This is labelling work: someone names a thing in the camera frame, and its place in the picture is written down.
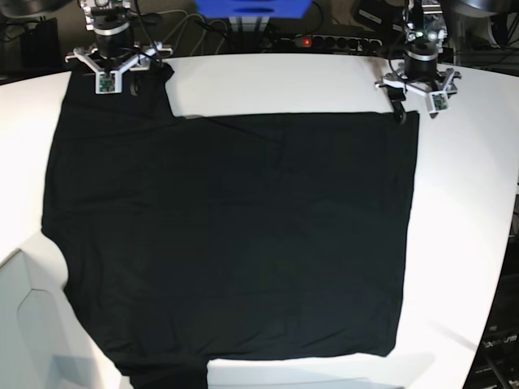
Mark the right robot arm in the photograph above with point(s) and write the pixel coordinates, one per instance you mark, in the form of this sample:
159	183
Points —
122	44

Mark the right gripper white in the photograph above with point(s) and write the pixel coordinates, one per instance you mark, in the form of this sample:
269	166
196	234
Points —
109	72

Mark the white bin beside table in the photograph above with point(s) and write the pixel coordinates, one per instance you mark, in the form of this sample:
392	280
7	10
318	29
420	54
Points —
42	343

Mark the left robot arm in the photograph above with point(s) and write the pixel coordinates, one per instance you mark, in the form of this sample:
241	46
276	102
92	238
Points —
413	60

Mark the blue box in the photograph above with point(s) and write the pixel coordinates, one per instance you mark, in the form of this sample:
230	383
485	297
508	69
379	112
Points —
288	9

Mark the black T-shirt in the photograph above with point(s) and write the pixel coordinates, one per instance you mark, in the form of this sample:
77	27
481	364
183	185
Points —
260	237

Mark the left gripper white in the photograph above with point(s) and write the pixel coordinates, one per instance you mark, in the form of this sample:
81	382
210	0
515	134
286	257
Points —
436	91

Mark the black power strip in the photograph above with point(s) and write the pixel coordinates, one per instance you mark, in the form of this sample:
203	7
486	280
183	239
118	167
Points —
349	45

